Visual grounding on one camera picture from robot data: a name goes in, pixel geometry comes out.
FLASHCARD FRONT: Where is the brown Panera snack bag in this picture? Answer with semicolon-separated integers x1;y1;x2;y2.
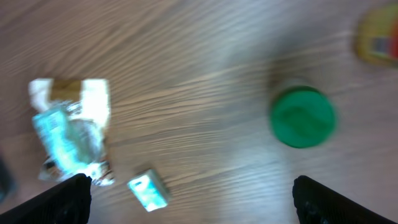
28;78;111;131

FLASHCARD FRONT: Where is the yellow drink bottle silver cap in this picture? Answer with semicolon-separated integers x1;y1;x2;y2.
354;2;397;67

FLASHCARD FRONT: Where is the green lid glass jar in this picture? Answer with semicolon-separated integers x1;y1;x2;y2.
269;78;338;149

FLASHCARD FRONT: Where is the green white tissue pack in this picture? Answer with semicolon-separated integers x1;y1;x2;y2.
127;169;170;212

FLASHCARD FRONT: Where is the teal wipes packet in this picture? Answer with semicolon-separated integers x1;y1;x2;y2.
32;106;94;174

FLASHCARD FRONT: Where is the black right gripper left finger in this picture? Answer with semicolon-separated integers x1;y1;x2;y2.
1;174;92;224

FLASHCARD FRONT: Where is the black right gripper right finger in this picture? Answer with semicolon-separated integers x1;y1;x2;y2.
292;175;397;224

